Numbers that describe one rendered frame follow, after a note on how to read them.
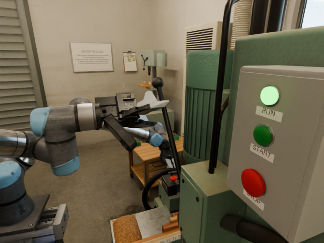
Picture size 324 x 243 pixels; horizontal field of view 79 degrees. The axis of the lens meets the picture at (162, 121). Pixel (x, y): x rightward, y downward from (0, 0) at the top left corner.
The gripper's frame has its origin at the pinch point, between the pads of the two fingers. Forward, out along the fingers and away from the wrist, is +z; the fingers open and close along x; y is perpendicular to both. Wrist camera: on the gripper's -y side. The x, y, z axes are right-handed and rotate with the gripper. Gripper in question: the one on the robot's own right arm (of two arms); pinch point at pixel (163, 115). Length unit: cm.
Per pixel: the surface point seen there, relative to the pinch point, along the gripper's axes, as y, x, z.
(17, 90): 163, 222, -120
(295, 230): -28.8, -35.7, -4.0
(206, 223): -28.3, -21.6, -6.1
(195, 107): -3.8, -11.6, 4.5
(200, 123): -8.2, -10.7, 5.0
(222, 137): -14.1, -16.5, 5.6
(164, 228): -32.4, 18.7, -2.8
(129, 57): 213, 213, 48
